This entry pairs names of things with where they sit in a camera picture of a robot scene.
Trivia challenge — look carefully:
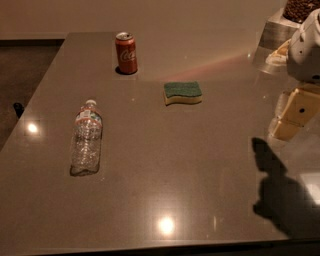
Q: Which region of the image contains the clear plastic water bottle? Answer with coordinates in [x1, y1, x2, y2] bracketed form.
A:
[70, 99, 103, 177]

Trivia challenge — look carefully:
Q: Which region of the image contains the green yellow sponge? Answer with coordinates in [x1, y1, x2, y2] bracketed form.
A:
[164, 82, 202, 105]

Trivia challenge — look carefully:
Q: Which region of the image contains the red coke can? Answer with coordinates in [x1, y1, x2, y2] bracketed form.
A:
[115, 32, 138, 74]

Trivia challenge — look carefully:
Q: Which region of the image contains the small black object on floor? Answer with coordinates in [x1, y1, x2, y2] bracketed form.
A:
[13, 102, 24, 118]

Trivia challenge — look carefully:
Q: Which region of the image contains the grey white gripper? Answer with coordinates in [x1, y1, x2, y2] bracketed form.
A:
[265, 9, 320, 141]

